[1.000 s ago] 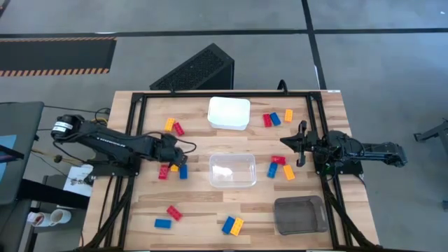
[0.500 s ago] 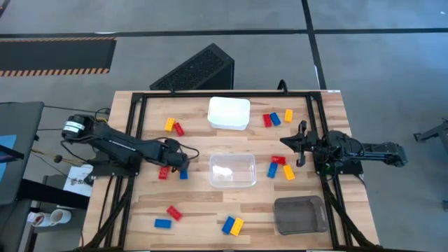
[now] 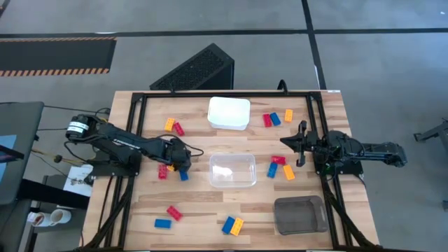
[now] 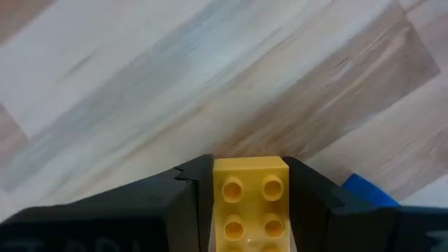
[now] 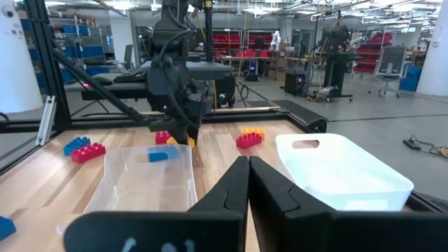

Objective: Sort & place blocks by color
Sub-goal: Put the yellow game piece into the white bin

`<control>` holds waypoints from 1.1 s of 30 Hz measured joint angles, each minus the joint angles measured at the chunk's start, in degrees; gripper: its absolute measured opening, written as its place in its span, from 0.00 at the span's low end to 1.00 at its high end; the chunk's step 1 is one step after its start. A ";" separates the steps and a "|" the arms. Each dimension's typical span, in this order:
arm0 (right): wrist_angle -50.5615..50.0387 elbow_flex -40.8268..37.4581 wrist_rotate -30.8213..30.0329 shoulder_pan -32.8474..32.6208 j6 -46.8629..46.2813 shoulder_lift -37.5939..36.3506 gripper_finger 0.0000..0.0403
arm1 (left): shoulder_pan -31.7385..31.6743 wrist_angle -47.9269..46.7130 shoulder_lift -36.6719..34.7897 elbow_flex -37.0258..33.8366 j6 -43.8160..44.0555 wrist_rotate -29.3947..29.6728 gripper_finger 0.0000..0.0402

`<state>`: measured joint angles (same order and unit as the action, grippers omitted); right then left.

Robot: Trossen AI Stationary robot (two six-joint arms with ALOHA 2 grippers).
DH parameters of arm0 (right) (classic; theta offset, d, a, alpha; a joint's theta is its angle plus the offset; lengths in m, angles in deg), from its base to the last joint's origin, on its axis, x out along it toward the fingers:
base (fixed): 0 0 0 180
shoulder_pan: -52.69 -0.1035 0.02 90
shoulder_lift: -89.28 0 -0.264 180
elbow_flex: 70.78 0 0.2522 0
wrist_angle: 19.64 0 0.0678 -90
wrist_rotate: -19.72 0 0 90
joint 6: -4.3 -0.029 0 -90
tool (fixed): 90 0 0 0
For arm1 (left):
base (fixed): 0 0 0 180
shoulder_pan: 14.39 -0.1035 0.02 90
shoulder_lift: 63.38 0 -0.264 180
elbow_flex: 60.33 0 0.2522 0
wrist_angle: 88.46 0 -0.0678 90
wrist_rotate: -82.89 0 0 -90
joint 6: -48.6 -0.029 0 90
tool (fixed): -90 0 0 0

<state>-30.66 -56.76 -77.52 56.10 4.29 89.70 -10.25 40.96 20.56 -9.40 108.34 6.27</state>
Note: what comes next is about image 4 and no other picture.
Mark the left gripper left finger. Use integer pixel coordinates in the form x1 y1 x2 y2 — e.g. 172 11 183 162
0 154 215 252

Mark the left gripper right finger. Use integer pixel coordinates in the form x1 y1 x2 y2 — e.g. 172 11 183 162
281 156 448 252

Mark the blue toy building block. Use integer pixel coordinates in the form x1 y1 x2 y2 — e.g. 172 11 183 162
341 173 402 208

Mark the yellow toy building block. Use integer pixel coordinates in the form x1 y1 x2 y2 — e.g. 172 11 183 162
212 155 291 252

